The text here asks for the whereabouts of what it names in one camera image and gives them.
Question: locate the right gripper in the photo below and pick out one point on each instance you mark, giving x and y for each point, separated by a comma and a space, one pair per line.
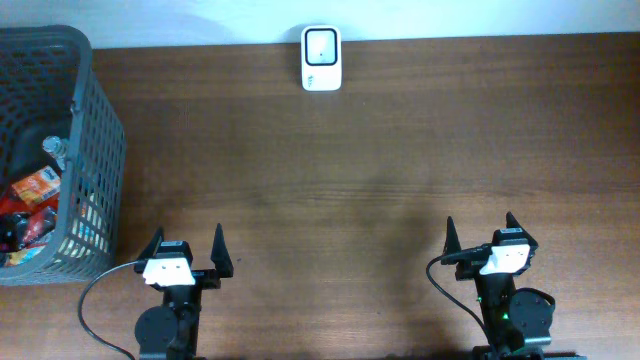
465, 272

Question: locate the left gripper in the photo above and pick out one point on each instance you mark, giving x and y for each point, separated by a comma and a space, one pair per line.
206, 278

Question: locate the orange small snack box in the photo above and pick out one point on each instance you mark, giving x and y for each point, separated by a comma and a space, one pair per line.
38, 187

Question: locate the dark red snack packet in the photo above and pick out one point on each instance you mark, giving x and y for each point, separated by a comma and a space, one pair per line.
22, 230

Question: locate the blue mouthwash bottle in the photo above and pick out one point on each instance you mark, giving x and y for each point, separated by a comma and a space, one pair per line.
57, 148

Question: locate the yellow snack bag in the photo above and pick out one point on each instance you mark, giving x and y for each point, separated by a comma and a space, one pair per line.
20, 257

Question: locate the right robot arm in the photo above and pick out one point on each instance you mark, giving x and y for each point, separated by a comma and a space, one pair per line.
516, 321

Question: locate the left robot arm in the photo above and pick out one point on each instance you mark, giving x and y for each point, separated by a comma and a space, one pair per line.
170, 330

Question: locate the grey plastic mesh basket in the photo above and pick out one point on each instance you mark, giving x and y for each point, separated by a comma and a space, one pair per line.
48, 88

